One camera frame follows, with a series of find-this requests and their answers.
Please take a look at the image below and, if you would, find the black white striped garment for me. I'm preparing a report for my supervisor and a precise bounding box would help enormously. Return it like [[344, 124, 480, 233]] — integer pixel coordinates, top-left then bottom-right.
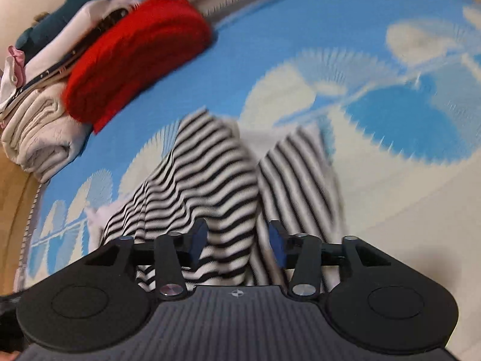
[[84, 107, 350, 294]]

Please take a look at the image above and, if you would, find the beige folded quilt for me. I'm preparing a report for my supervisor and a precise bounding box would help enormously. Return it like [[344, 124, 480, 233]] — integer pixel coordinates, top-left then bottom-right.
[[0, 83, 94, 185]]

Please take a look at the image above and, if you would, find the blue patterned bed sheet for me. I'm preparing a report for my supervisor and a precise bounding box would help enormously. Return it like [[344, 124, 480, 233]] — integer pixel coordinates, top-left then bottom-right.
[[15, 0, 481, 347]]

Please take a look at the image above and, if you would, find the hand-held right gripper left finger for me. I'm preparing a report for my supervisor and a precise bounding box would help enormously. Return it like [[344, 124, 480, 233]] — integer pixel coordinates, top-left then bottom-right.
[[86, 217, 209, 302]]

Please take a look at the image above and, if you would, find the dark blue shark plush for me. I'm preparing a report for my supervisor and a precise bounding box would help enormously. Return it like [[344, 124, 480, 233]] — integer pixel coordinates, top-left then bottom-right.
[[15, 0, 181, 54]]

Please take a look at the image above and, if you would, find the pink cloth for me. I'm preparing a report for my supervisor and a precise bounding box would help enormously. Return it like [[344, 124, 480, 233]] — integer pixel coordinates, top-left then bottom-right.
[[0, 45, 28, 118]]

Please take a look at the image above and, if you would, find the wooden bed frame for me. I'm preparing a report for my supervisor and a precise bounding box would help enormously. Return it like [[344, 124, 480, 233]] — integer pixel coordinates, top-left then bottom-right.
[[0, 150, 43, 298]]

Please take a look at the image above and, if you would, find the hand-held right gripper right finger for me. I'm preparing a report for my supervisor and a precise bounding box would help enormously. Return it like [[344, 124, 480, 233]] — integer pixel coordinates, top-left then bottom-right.
[[268, 220, 393, 298]]

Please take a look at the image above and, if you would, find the red folded blanket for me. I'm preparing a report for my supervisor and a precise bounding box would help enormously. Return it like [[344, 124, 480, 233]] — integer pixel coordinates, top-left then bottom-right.
[[62, 0, 213, 136]]

